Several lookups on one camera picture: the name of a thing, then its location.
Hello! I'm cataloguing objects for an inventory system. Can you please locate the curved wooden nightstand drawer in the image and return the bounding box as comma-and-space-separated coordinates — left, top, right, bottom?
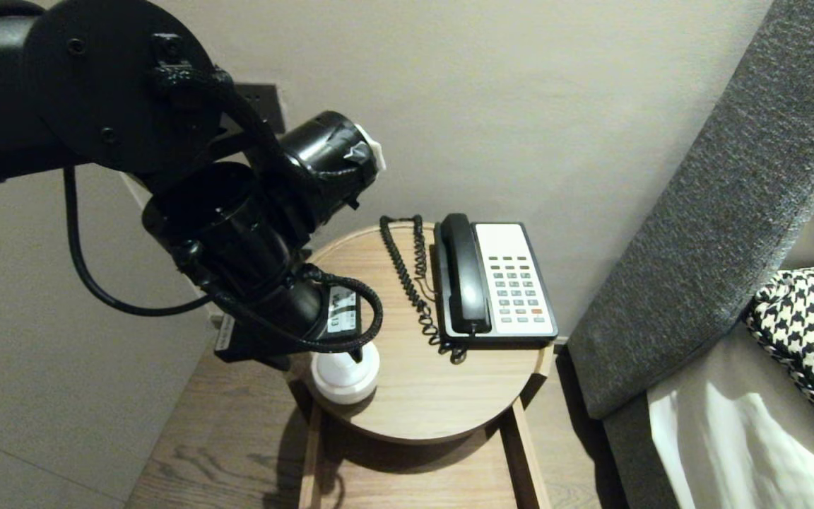
297, 397, 553, 509

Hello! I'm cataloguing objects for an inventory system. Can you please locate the smooth black arm cable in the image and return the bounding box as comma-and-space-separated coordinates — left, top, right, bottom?
63, 166, 211, 317

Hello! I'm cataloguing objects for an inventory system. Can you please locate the beige bed duvet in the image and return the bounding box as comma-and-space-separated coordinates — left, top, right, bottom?
646, 322, 814, 509

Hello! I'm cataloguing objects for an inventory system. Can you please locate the round wooden nightstand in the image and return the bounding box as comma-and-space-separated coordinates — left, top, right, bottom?
285, 221, 555, 446

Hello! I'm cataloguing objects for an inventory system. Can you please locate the dark wall switch panel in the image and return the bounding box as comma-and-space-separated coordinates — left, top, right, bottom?
234, 83, 286, 135

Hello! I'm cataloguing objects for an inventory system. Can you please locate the black telephone handset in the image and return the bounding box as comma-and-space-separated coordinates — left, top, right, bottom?
440, 212, 491, 334

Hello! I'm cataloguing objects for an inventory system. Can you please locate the grey fabric headboard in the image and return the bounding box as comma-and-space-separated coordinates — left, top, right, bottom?
566, 0, 814, 421

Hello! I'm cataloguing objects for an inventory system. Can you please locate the white round puck device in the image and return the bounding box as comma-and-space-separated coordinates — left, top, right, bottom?
310, 341, 382, 405

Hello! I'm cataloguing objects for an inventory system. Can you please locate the black coiled phone cord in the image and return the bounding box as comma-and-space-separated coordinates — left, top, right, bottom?
379, 214, 468, 364

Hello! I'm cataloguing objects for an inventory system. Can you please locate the grey fabric bed frame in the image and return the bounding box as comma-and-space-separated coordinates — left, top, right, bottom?
601, 392, 669, 509

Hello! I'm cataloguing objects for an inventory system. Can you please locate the black white houndstooth pillow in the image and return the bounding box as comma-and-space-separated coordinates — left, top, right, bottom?
741, 264, 814, 457

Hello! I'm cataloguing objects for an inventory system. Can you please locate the braided black wrist cable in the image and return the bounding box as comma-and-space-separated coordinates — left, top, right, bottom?
156, 67, 384, 354

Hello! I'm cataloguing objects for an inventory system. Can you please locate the black and white desk telephone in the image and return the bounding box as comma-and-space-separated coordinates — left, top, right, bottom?
432, 221, 558, 347

